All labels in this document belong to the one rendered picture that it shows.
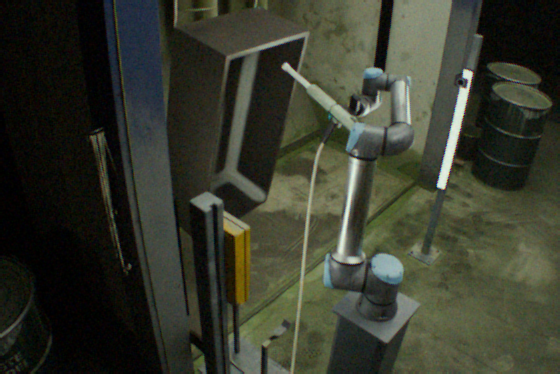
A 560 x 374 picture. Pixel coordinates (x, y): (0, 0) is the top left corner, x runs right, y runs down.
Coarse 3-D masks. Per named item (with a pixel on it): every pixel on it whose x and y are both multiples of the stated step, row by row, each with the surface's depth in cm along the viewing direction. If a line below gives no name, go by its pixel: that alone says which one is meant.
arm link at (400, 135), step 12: (396, 84) 218; (408, 84) 222; (396, 96) 208; (408, 96) 211; (396, 108) 198; (408, 108) 201; (396, 120) 190; (408, 120) 191; (396, 132) 179; (408, 132) 181; (396, 144) 178; (408, 144) 181
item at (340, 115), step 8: (288, 72) 223; (304, 80) 219; (312, 88) 216; (312, 96) 217; (320, 96) 214; (320, 104) 216; (328, 104) 212; (336, 104) 214; (336, 112) 211; (344, 112) 211; (336, 120) 213; (344, 120) 209; (352, 120) 209; (328, 128) 219; (328, 136) 221
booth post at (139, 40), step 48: (96, 0) 119; (144, 0) 126; (96, 48) 129; (144, 48) 133; (96, 96) 140; (144, 96) 141; (144, 144) 148; (144, 192) 156; (144, 288) 176; (144, 336) 201
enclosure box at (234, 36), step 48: (192, 48) 209; (240, 48) 205; (288, 48) 250; (192, 96) 223; (240, 96) 286; (288, 96) 264; (192, 144) 238; (240, 144) 307; (192, 192) 256; (240, 192) 314
